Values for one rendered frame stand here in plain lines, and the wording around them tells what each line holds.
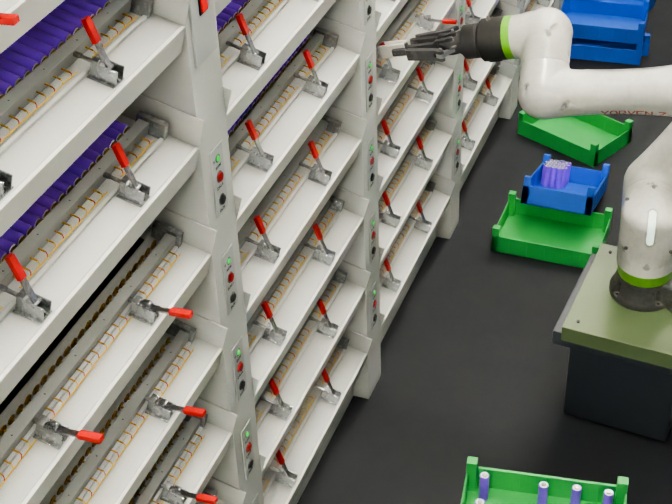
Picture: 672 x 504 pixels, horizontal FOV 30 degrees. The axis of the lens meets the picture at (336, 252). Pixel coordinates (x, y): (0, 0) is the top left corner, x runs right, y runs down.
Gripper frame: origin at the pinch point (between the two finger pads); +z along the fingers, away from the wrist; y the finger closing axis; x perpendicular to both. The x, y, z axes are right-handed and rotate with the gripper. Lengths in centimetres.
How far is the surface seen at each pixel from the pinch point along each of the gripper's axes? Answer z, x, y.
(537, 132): 8, -81, 103
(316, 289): 6, -27, -53
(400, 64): 2.9, -7.1, 6.9
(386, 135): 10.5, -24.3, 5.1
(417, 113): 7.8, -26.6, 19.5
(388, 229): 13.0, -45.9, -2.9
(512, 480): -34, -59, -72
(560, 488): -42, -61, -71
